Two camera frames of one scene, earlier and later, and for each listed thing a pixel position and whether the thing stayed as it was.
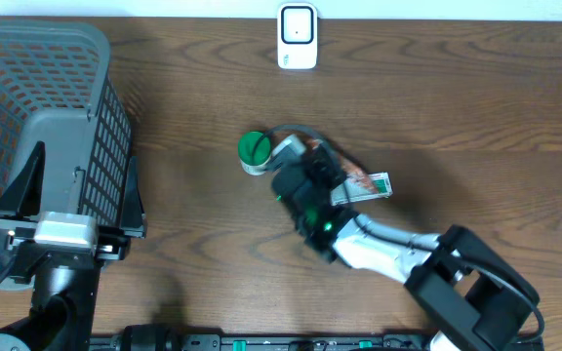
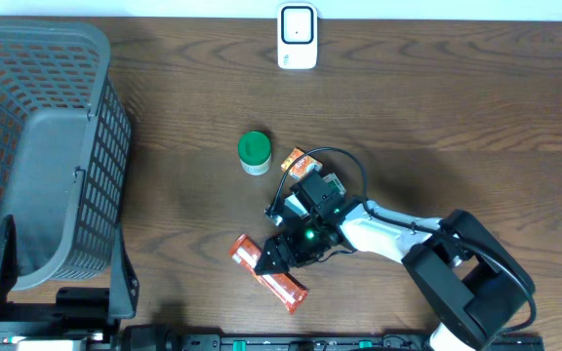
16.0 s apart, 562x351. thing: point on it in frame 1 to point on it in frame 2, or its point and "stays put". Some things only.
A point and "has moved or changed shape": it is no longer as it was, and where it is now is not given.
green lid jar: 254,151 stays put
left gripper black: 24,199 to 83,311
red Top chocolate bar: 358,175 to 286,288
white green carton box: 370,187 has moved or changed shape
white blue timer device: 298,36 stays put
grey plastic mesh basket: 35,82 stays put
